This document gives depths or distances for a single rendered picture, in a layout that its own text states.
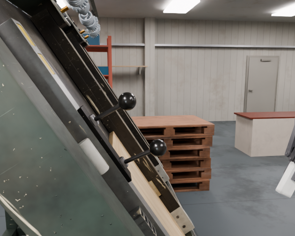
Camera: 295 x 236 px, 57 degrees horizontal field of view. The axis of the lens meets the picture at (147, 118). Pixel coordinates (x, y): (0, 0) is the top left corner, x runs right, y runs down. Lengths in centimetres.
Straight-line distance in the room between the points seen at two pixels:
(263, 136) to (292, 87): 515
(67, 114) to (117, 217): 29
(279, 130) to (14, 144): 564
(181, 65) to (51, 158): 867
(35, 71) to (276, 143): 551
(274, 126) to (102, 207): 549
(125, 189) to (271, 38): 975
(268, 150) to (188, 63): 432
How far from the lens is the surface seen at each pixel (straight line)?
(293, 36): 1065
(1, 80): 36
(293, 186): 65
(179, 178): 383
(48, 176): 37
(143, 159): 114
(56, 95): 60
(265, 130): 570
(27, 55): 61
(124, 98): 55
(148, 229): 65
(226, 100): 953
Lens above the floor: 159
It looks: 9 degrees down
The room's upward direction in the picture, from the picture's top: straight up
